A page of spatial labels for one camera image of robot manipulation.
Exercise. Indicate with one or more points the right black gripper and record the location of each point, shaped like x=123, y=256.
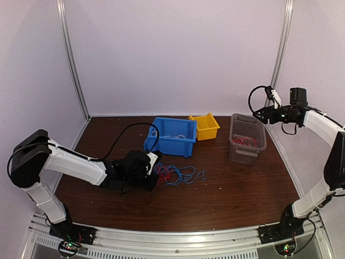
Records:
x=268, y=109

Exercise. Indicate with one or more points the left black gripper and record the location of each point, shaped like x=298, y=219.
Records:
x=149, y=185

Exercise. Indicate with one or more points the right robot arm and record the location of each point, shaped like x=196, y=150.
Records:
x=329, y=136

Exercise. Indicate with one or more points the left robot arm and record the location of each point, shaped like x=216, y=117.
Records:
x=38, y=152

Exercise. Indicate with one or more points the clear grey plastic container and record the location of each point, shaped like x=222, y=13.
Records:
x=247, y=139

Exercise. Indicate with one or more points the blue plastic bin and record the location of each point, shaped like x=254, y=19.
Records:
x=172, y=136

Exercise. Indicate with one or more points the yellow plastic bin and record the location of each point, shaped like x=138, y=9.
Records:
x=207, y=126

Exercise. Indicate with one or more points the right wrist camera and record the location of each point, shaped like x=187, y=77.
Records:
x=273, y=96

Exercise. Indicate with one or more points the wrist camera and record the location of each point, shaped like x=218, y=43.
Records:
x=273, y=96
x=154, y=158

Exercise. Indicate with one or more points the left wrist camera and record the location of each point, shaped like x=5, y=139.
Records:
x=154, y=158

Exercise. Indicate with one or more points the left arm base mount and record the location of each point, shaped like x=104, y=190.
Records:
x=71, y=232

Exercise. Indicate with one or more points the right aluminium frame post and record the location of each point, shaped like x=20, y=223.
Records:
x=285, y=31

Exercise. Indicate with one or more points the aluminium frame post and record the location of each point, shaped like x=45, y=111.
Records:
x=285, y=31
x=70, y=58

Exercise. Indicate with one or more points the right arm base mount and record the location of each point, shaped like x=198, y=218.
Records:
x=280, y=232

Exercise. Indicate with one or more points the aluminium front rail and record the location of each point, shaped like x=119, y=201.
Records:
x=232, y=243

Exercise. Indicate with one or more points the left aluminium frame post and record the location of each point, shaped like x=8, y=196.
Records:
x=70, y=58

